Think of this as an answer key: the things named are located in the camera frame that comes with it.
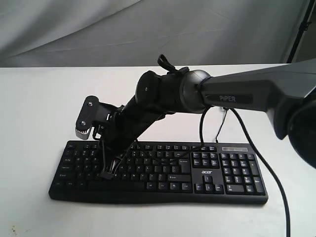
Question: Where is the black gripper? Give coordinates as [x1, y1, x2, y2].
[100, 98, 170, 180]

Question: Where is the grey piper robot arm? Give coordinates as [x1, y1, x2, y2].
[102, 55, 316, 167]

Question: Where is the black acer keyboard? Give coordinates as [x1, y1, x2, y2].
[49, 141, 268, 205]

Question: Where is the grey backdrop cloth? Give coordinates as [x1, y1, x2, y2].
[0, 0, 309, 67]

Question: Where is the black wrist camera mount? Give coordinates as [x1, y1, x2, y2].
[75, 95, 121, 140]

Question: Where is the black keyboard usb cable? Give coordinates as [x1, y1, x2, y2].
[214, 107, 229, 144]

